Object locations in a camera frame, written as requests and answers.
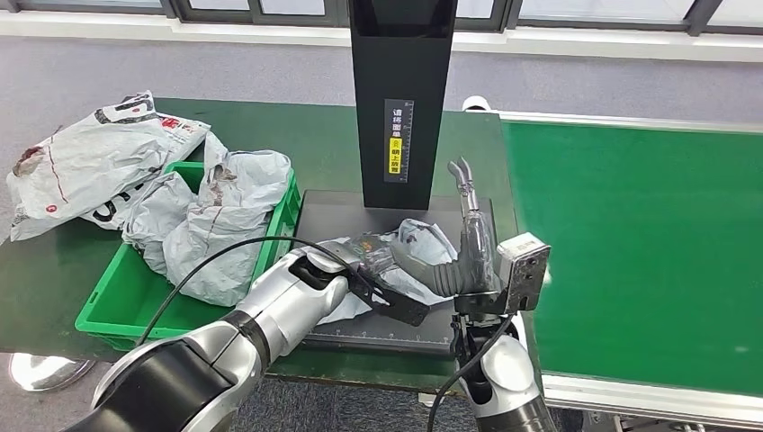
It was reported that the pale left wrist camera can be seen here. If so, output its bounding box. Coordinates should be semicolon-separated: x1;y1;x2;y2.
342;262;432;328

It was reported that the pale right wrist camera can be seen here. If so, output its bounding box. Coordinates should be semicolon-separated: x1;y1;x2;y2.
496;232;552;315

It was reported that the large grey parcel black print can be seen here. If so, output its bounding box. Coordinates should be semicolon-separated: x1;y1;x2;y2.
5;90;211;243

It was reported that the green conveyor belt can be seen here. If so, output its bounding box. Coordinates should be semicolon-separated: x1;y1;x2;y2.
500;121;763;398

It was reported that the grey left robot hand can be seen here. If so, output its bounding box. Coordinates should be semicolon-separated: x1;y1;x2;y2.
324;233;418;287

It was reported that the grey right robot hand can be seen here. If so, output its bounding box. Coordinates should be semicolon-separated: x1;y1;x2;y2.
389;156;502;298

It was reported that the dark blue floor mat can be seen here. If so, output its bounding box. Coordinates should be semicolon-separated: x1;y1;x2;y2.
232;378;586;432

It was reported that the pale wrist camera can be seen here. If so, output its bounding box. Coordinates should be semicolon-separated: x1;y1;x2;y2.
496;232;552;315
342;262;432;328

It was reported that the dark window frame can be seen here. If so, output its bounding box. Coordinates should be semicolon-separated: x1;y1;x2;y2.
0;0;763;37

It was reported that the grey parcel bold red print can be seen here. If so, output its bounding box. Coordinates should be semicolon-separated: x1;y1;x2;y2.
316;218;460;326

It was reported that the chrome round table foot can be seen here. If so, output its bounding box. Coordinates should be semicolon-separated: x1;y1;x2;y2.
8;353;96;393

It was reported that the aluminium conveyor frame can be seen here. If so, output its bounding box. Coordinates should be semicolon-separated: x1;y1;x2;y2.
498;110;763;430

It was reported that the green plastic crate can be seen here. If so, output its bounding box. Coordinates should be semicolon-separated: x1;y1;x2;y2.
74;160;302;352

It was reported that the grey poly mailer parcel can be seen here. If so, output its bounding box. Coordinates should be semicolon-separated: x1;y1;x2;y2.
121;173;198;275
162;131;293;308

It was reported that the black inbound scanner machine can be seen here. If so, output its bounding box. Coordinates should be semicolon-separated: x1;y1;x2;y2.
294;0;498;357

